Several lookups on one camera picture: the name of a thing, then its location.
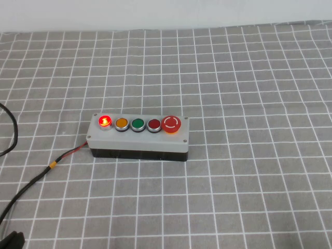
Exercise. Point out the grey button box black base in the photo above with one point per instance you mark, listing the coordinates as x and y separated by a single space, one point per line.
140 141

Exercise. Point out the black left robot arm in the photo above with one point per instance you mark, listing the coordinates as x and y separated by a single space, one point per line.
13 241

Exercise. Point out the red emergency stop mushroom button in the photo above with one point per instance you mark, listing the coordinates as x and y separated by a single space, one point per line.
170 123

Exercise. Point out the dark red push button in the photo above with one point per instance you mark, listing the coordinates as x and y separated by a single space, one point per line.
154 124

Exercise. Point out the green push button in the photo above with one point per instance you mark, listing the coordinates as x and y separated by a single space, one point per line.
138 123

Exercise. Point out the yellow push button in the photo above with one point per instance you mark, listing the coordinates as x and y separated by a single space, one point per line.
121 123

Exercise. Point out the red dome indicator light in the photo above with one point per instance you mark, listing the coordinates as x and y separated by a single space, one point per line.
104 121

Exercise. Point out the grey white-checked tablecloth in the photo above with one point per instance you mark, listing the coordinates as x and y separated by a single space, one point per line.
233 181

